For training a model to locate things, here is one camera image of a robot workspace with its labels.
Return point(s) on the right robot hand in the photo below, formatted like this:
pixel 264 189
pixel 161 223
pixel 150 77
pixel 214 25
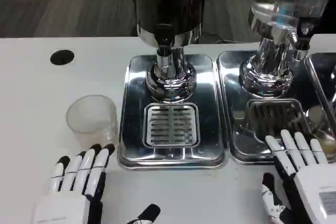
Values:
pixel 302 176

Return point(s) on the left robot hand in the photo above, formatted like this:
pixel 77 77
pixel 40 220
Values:
pixel 78 182

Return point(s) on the clear ribbed glass cup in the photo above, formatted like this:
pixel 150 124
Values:
pixel 92 120

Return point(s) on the slotted steel drain grid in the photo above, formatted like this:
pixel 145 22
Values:
pixel 275 119
pixel 171 125

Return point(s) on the steel drip tray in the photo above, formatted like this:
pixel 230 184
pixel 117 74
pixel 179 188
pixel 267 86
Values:
pixel 170 113
pixel 324 77
pixel 246 119

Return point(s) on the clear drink dispenser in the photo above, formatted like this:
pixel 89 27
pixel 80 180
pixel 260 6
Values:
pixel 281 32

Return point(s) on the dark drink dispenser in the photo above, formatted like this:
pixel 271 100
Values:
pixel 168 37

